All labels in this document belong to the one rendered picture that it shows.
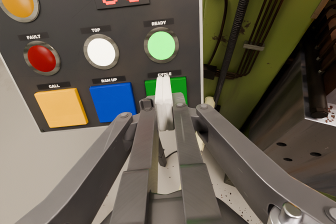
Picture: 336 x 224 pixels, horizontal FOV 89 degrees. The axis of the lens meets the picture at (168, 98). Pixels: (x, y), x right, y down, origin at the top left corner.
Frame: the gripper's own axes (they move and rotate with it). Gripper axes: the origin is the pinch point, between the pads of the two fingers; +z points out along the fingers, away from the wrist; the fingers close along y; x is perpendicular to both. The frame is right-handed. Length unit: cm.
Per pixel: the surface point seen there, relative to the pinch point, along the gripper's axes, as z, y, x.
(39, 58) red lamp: 12.8, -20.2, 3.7
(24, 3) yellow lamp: 12.8, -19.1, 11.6
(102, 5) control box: 13.0, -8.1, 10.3
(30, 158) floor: 86, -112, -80
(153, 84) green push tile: 12.5, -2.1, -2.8
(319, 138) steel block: 15.9, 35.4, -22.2
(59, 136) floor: 101, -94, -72
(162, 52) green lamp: 12.8, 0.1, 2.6
